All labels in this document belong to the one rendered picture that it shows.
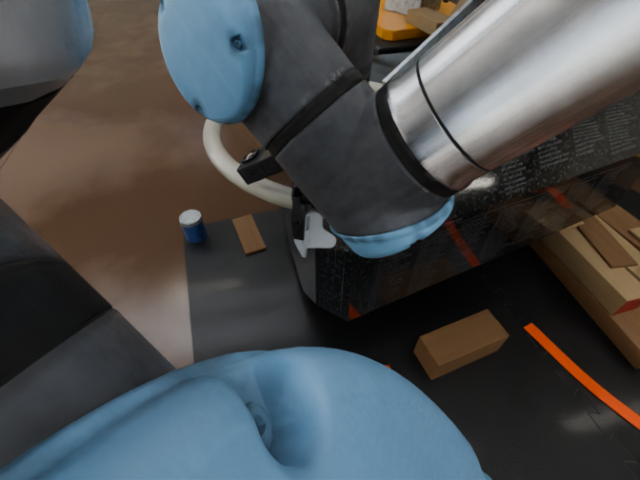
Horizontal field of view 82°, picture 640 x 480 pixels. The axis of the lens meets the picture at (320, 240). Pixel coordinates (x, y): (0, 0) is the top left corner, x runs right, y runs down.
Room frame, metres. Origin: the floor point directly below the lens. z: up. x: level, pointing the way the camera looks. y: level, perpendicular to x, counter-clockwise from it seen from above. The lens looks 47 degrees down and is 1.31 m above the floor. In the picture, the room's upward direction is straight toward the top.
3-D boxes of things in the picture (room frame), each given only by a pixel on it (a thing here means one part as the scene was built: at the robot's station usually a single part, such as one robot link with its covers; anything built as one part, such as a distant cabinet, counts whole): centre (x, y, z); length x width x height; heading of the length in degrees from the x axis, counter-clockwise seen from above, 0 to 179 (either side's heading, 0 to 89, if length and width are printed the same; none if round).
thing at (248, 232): (1.23, 0.35, 0.02); 0.25 x 0.10 x 0.01; 24
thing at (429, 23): (1.72, -0.46, 0.81); 0.20 x 0.10 x 0.05; 26
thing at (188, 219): (1.22, 0.60, 0.08); 0.10 x 0.10 x 0.13
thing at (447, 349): (0.62, -0.51, 0.07); 0.30 x 0.12 x 0.12; 112
